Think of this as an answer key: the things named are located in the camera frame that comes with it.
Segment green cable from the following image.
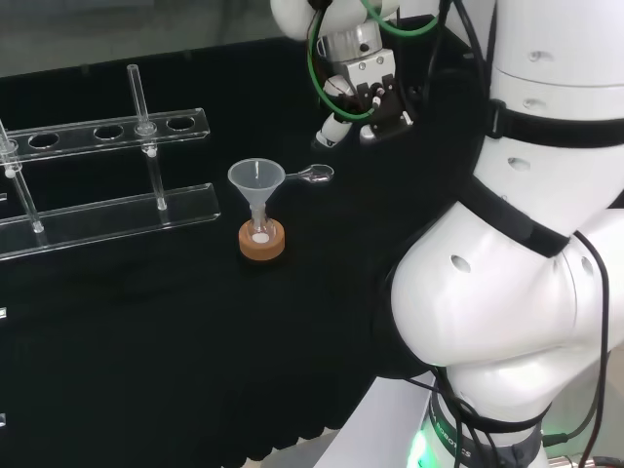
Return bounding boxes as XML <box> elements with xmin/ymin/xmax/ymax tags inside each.
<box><xmin>305</xmin><ymin>0</ymin><xmax>441</xmax><ymax>123</ymax></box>

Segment small round-bottom glass flask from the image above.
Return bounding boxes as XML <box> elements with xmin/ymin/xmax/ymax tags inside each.
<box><xmin>246</xmin><ymin>207</ymin><xmax>274</xmax><ymax>246</ymax></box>

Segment black cable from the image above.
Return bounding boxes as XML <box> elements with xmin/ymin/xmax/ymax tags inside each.
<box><xmin>540</xmin><ymin>228</ymin><xmax>611</xmax><ymax>452</ymax></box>
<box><xmin>428</xmin><ymin>0</ymin><xmax>491</xmax><ymax>103</ymax></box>

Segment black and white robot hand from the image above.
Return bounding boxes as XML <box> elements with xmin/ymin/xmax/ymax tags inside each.
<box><xmin>311</xmin><ymin>47</ymin><xmax>416</xmax><ymax>150</ymax></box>

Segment brown cork ring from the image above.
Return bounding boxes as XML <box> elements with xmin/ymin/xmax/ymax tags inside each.
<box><xmin>237</xmin><ymin>218</ymin><xmax>287</xmax><ymax>262</ymax></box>

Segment clear acrylic funnel stand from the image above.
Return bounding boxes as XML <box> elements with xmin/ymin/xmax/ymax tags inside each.
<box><xmin>0</xmin><ymin>63</ymin><xmax>222</xmax><ymax>260</ymax></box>

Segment clear plastic funnel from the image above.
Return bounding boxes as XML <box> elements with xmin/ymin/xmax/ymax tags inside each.
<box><xmin>227</xmin><ymin>157</ymin><xmax>287</xmax><ymax>230</ymax></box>

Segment black bench cloth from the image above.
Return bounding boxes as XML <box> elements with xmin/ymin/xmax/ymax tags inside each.
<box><xmin>0</xmin><ymin>13</ymin><xmax>493</xmax><ymax>463</ymax></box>

